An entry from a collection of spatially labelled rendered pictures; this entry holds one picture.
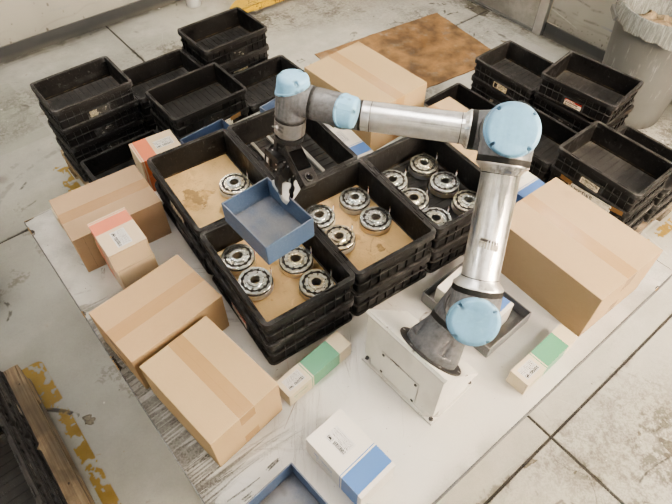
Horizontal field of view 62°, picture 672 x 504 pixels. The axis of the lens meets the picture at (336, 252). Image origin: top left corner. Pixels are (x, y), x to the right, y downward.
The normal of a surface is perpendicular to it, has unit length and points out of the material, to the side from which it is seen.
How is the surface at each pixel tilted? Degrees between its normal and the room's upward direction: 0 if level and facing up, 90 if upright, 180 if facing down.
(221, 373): 0
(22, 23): 90
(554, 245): 0
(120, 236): 0
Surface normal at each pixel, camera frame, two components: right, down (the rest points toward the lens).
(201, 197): 0.00, -0.63
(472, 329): -0.18, 0.28
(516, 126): -0.13, 0.03
